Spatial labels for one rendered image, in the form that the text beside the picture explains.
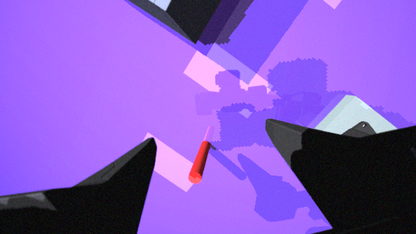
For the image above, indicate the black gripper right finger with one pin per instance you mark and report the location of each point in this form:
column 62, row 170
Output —
column 339, row 172

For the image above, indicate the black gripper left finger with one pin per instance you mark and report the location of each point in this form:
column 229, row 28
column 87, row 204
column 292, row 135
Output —
column 110, row 201

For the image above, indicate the red peg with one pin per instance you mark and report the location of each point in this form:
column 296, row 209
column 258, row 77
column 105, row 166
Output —
column 196, row 172

